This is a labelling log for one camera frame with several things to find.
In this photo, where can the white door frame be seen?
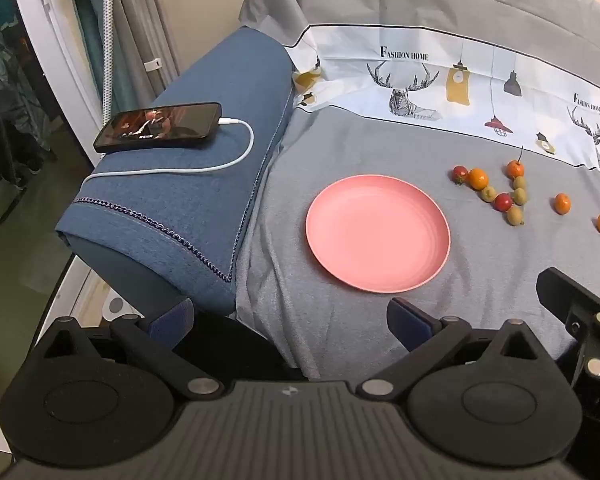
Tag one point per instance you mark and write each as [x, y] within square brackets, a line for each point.
[45, 30]

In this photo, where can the black smartphone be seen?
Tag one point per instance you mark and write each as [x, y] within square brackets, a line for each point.
[155, 125]

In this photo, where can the pink plate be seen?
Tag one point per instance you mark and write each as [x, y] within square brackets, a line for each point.
[380, 232]

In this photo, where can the tan longan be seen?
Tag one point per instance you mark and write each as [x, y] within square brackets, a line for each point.
[488, 194]
[519, 182]
[514, 215]
[519, 196]

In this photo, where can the red cherry tomato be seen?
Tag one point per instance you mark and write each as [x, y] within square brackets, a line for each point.
[503, 202]
[459, 174]

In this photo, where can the blue fabric armrest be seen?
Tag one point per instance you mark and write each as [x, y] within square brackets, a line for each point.
[180, 220]

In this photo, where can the grey curtain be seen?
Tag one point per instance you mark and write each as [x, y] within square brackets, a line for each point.
[140, 10]

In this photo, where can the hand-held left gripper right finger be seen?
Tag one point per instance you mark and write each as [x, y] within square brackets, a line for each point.
[409, 321]

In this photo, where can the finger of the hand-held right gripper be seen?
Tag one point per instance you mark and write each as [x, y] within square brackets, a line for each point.
[565, 295]

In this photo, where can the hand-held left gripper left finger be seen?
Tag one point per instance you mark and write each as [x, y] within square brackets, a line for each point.
[172, 319]

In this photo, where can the striped pole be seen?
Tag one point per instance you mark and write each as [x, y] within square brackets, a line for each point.
[108, 45]

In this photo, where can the teal curtain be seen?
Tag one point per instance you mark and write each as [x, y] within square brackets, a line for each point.
[85, 15]

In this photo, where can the white object with grey dots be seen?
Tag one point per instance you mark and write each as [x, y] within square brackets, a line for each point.
[114, 307]

